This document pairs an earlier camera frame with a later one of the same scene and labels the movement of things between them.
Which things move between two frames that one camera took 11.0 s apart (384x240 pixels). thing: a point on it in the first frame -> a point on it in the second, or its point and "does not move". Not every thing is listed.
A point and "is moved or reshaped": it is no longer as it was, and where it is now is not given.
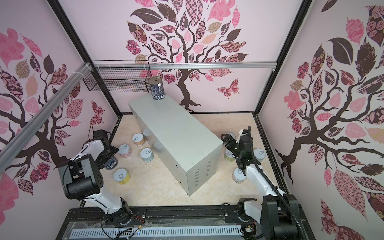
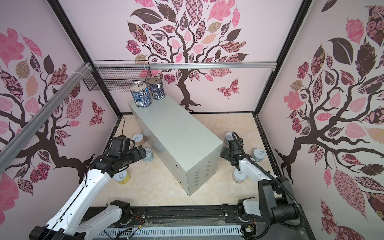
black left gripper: [100, 162] -> [137, 156]
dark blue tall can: [157, 88] does not move
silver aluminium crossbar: [183, 65] does not move
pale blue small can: [259, 154] does not move
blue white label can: [111, 163] is moved or reshaped
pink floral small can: [238, 176] does not move
